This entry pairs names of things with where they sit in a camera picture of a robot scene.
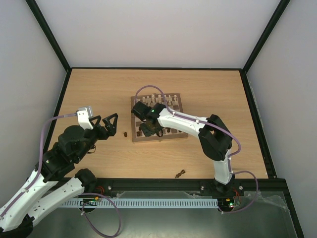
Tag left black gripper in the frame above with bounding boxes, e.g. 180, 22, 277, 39
75, 113, 119, 161

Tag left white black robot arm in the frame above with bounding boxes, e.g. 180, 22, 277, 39
0, 110, 118, 238

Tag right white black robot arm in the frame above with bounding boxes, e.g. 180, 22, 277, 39
131, 102, 241, 194

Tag light pieces back rows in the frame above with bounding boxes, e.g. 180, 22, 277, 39
132, 94, 181, 110

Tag wooden chess board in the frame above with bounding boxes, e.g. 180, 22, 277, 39
131, 93, 188, 143

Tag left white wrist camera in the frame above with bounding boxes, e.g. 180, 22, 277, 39
77, 106, 94, 130

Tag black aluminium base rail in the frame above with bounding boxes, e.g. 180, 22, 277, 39
75, 169, 289, 198

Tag purple cable loop front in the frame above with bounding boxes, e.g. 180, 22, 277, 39
80, 192, 121, 236

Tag white slotted cable duct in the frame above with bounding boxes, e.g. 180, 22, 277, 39
60, 198, 218, 209

